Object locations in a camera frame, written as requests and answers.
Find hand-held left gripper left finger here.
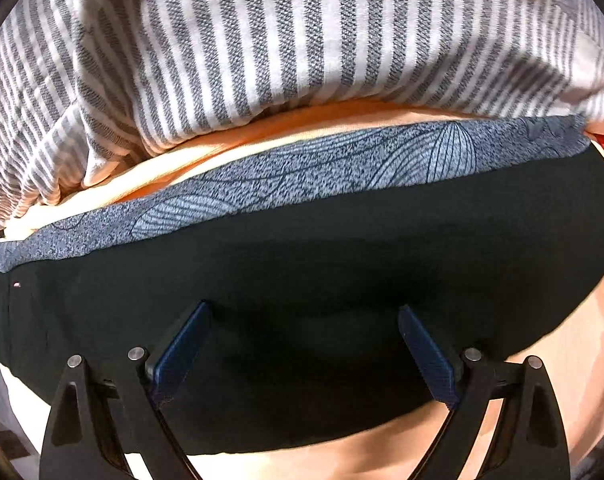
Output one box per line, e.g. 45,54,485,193
38,300,215,480

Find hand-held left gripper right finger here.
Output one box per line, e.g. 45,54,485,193
398,304,573,480

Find black pants with grey waistband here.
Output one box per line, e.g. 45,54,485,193
0,114,604,457

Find orange bed sheet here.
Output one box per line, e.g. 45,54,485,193
0,99,604,480

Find grey white striped blanket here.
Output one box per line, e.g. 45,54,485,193
0,0,604,242

